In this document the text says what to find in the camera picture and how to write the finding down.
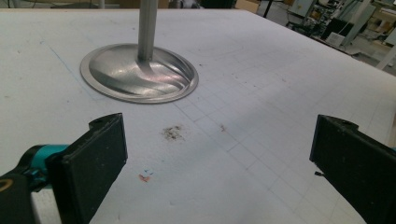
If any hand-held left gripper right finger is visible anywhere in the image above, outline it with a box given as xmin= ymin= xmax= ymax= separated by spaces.
xmin=309 ymin=114 xmax=396 ymax=224

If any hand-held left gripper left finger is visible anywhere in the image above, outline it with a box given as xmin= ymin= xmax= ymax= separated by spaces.
xmin=46 ymin=112 xmax=129 ymax=224

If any white grid mat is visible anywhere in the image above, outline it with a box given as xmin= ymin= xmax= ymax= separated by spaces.
xmin=0 ymin=8 xmax=396 ymax=224

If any cardboard box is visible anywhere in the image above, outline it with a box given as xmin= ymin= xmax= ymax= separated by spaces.
xmin=234 ymin=0 xmax=262 ymax=14

